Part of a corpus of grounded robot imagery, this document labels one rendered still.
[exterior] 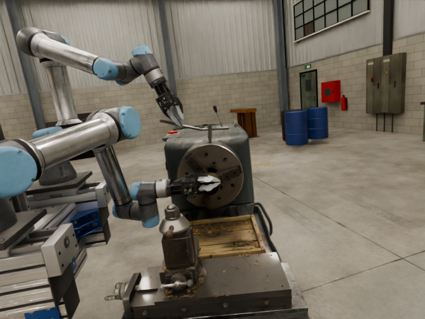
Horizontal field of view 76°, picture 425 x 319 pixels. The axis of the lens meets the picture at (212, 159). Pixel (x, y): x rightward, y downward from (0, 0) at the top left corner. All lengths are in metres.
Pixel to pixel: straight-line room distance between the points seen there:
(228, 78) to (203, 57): 1.30
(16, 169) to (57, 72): 0.76
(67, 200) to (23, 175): 0.59
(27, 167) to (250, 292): 0.61
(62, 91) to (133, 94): 9.74
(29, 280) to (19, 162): 0.32
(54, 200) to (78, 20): 10.60
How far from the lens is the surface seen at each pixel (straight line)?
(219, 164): 1.26
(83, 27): 11.61
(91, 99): 11.22
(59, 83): 1.43
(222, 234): 1.17
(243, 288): 0.74
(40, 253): 0.86
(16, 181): 0.76
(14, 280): 0.92
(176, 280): 0.74
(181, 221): 0.70
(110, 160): 1.14
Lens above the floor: 1.43
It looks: 12 degrees down
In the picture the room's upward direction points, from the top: 7 degrees counter-clockwise
